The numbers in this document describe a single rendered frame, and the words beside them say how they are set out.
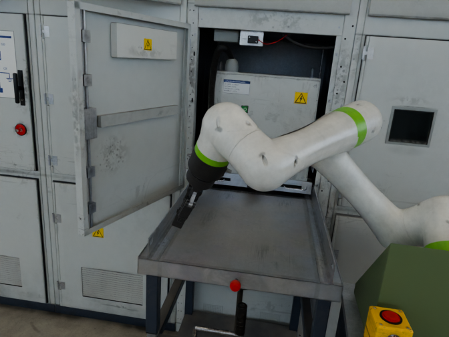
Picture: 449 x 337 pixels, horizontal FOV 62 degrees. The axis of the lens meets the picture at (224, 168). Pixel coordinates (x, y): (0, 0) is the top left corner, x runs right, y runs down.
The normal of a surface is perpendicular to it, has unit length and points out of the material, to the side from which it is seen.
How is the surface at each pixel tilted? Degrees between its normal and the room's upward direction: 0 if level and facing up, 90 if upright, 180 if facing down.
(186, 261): 0
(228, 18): 90
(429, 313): 90
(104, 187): 90
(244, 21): 90
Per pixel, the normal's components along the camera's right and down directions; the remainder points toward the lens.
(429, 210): -0.82, -0.43
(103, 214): 0.89, 0.19
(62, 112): -0.14, 0.28
